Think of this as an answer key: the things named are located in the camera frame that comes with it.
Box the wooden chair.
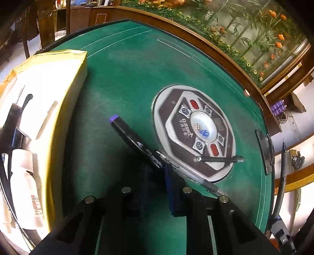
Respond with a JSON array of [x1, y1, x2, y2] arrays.
[[21, 1, 71, 58]]

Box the purple bottles on shelf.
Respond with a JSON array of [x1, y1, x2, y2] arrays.
[[270, 99, 287, 116]]

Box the black smartphone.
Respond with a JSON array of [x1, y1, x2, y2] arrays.
[[255, 130, 275, 175]]

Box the yellow open storage box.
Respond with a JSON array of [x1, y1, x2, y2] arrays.
[[1, 49, 88, 253]]

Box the artificial flower planter display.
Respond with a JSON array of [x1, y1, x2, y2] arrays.
[[121, 0, 309, 88]]

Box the clear silver tip pen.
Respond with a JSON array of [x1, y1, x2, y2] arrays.
[[156, 150, 228, 197]]

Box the yellow black mechanical pencil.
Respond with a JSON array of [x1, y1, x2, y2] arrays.
[[17, 94, 33, 115]]

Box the purple capped black marker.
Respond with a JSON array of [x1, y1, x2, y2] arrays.
[[109, 115, 165, 169]]

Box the round dice control panel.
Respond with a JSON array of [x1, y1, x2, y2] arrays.
[[153, 85, 236, 182]]

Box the red white mahjong tile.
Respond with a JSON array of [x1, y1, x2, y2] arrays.
[[243, 89, 250, 97]]

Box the slim black ballpoint pen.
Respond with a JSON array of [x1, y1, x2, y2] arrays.
[[193, 156, 245, 163]]

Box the red label white bottle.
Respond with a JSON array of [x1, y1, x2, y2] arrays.
[[10, 149, 44, 230]]

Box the black folded item in box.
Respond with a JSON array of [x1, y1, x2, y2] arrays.
[[1, 104, 24, 156]]

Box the black fineliner pen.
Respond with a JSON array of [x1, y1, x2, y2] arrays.
[[271, 139, 288, 221]]

